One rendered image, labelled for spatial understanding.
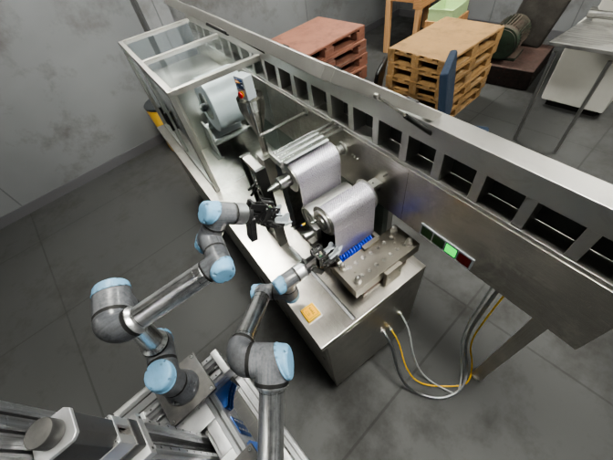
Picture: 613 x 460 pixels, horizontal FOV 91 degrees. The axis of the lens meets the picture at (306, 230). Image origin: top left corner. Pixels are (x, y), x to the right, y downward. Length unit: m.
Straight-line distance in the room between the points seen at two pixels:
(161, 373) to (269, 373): 0.52
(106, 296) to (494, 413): 2.17
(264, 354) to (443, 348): 1.60
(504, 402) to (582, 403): 0.43
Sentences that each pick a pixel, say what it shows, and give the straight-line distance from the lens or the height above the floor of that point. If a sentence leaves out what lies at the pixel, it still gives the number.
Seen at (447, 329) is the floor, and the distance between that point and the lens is 2.48.
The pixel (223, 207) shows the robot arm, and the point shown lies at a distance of 0.98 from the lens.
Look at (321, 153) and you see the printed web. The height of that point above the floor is 1.40.
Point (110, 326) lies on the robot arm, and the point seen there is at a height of 1.46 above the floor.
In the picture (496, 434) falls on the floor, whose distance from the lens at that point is 2.39.
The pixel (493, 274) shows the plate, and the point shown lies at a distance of 1.29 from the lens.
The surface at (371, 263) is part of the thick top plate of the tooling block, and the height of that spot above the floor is 1.03.
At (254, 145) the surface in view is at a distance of 2.14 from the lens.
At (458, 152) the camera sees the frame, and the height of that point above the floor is 1.61.
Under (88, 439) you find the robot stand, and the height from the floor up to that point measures 1.48.
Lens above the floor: 2.24
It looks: 50 degrees down
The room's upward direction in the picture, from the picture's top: 12 degrees counter-clockwise
